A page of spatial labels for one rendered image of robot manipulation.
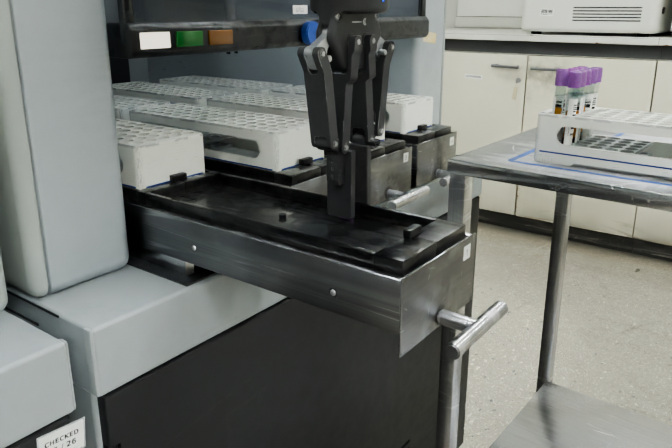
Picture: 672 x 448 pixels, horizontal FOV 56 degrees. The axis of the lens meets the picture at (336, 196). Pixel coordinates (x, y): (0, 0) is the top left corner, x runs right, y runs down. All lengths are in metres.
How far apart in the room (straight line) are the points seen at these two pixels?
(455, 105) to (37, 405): 2.68
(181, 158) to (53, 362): 0.29
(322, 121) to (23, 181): 0.28
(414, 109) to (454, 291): 0.51
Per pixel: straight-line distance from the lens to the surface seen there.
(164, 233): 0.70
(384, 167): 0.93
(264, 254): 0.60
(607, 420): 1.35
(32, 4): 0.65
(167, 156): 0.76
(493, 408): 1.82
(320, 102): 0.59
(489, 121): 3.04
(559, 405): 1.36
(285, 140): 0.80
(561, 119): 0.85
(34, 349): 0.61
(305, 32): 0.85
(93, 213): 0.70
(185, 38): 0.71
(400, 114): 1.03
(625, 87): 2.84
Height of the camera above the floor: 1.01
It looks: 16 degrees down
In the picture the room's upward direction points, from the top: straight up
